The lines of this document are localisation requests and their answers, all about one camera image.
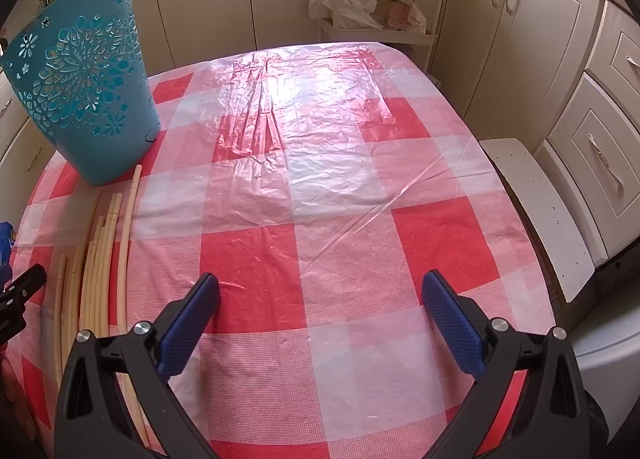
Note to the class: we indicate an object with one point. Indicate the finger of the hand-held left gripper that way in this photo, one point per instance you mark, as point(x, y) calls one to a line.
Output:
point(30, 281)

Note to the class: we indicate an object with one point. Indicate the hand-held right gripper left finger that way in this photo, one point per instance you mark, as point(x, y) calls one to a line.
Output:
point(187, 324)

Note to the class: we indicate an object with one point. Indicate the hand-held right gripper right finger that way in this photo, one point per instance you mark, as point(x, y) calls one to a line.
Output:
point(452, 319)

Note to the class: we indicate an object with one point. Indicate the pile of cream chopsticks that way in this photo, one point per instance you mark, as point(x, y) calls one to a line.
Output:
point(102, 264)

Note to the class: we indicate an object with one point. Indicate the teal perforated plastic basket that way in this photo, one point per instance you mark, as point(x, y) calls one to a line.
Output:
point(85, 89)

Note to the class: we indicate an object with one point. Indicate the blue object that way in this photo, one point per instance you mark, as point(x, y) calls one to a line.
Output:
point(5, 239)

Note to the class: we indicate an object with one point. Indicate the cream stove base cabinet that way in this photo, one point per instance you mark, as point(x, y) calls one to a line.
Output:
point(20, 154)

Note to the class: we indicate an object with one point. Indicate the white speckled bench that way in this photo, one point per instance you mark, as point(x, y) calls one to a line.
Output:
point(540, 209)

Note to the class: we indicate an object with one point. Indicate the white plastic stool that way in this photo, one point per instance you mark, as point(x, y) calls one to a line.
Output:
point(592, 364)

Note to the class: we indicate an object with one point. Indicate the red white checkered tablecloth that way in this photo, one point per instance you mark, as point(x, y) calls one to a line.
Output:
point(350, 189)

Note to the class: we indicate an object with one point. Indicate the cream drawer cabinet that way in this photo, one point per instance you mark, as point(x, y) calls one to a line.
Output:
point(600, 104)

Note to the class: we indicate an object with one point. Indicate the cream double door cabinet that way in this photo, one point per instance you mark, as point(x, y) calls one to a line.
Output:
point(540, 39)

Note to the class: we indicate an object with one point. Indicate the red printed plastic bag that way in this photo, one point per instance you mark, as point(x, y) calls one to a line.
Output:
point(402, 9)

